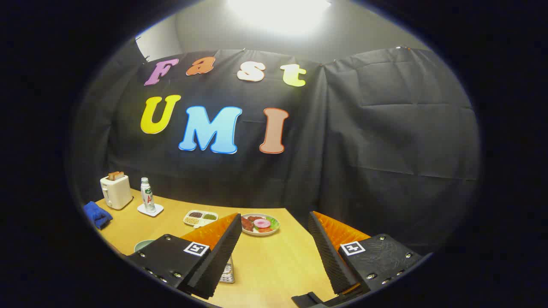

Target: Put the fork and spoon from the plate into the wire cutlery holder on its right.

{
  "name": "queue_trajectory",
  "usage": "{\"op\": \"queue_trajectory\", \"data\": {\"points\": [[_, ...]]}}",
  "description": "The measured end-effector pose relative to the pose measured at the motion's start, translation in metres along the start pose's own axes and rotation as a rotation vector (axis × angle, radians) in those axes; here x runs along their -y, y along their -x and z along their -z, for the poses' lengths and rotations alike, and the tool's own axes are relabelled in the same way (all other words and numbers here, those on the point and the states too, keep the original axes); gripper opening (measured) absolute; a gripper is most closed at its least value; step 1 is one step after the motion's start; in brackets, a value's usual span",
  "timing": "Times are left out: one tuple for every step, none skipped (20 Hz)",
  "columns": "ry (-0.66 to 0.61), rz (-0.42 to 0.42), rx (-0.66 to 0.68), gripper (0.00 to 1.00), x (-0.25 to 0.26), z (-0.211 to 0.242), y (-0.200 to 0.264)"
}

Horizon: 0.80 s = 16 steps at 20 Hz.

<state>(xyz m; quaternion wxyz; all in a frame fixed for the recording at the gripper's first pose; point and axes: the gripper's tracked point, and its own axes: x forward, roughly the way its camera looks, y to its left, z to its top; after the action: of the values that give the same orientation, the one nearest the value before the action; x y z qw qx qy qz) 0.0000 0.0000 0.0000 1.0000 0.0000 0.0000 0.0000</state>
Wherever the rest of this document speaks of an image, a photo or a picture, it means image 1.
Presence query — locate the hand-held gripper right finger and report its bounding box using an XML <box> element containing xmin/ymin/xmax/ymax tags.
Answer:
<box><xmin>307</xmin><ymin>210</ymin><xmax>423</xmax><ymax>296</ymax></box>

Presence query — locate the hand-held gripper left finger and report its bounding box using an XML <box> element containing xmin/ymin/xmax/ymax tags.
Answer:
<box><xmin>126</xmin><ymin>213</ymin><xmax>243</xmax><ymax>300</ymax></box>

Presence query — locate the white divided grain tray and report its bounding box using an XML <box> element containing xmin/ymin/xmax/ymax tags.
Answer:
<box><xmin>183</xmin><ymin>210</ymin><xmax>219</xmax><ymax>228</ymax></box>

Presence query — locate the white food plate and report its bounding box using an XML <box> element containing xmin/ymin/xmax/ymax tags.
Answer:
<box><xmin>240</xmin><ymin>213</ymin><xmax>280</xmax><ymax>237</ymax></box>

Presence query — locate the white square coaster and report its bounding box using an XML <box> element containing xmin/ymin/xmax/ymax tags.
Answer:
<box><xmin>137</xmin><ymin>203</ymin><xmax>164</xmax><ymax>217</ymax></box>

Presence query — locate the small white drink bottle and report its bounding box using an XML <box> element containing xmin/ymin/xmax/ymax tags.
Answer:
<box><xmin>140</xmin><ymin>178</ymin><xmax>157</xmax><ymax>213</ymax></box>

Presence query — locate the cream white toaster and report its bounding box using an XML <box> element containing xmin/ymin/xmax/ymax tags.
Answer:
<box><xmin>100</xmin><ymin>175</ymin><xmax>134</xmax><ymax>210</ymax></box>

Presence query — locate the blue folded cloth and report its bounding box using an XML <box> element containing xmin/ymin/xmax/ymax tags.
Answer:
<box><xmin>83</xmin><ymin>201</ymin><xmax>113</xmax><ymax>230</ymax></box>

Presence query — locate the metal wire basket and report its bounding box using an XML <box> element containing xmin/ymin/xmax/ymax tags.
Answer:
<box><xmin>219</xmin><ymin>255</ymin><xmax>235</xmax><ymax>284</ymax></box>

